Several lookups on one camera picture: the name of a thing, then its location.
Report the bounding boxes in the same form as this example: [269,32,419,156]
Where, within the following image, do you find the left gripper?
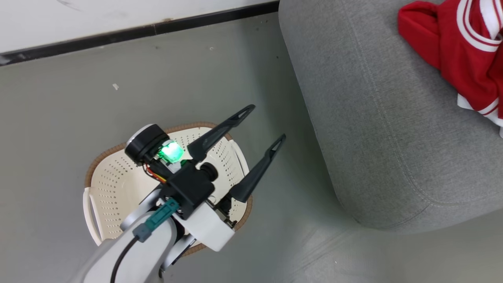
[125,105,287,252]

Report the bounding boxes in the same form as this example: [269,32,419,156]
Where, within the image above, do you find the red garment white striped cuffs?
[398,0,503,138]

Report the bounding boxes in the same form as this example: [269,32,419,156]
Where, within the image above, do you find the cream perforated laundry basket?
[83,122,253,258]

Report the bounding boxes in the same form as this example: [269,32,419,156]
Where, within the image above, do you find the grey fabric sofa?
[278,0,503,232]

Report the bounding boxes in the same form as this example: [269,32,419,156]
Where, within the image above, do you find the red yellow gripper wires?
[143,163,170,184]

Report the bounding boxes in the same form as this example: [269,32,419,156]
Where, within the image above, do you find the teal cable connector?
[133,198,180,243]

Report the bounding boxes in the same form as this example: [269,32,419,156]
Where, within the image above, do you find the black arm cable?
[110,235,139,283]

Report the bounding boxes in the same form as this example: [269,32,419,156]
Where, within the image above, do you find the black wall baseboard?
[0,0,280,66]

